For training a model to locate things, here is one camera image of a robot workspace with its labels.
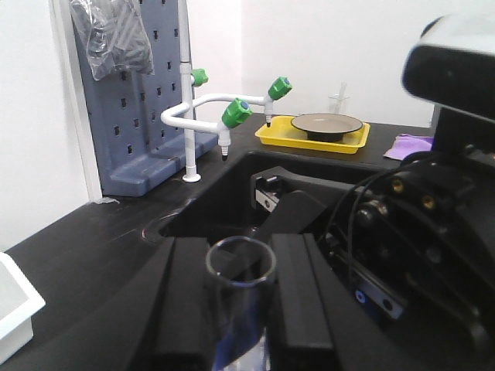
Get yellow plastic tray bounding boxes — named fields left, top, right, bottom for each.
left=254, top=115, right=370, bottom=155

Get clear glass test tube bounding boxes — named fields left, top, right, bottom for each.
left=205, top=236, right=277, bottom=370

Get blue grey pegboard drying rack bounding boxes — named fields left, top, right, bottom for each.
left=69, top=0, right=220, bottom=197

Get distant glass beaker with rod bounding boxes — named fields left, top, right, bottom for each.
left=329, top=81, right=348, bottom=114

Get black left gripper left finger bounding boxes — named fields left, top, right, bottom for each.
left=3, top=237, right=210, bottom=370

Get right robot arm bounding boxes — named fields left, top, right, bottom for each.
left=252, top=15, right=494, bottom=370

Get black rimmed enamel dish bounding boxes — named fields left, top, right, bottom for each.
left=291, top=113, right=364, bottom=142

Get black lab sink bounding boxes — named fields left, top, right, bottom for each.
left=143, top=151, right=382, bottom=243

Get purple cloth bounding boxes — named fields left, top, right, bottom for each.
left=384, top=134, right=433, bottom=161

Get white lab faucet green knobs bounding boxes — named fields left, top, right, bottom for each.
left=160, top=0, right=294, bottom=183

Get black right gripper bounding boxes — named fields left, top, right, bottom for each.
left=251, top=148, right=494, bottom=370

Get right white storage bin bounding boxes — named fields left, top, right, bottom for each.
left=1, top=252, right=46, bottom=364

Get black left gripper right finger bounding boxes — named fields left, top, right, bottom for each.
left=268, top=233, right=425, bottom=370

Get plastic bag of pegs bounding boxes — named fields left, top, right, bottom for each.
left=69, top=0, right=155, bottom=81

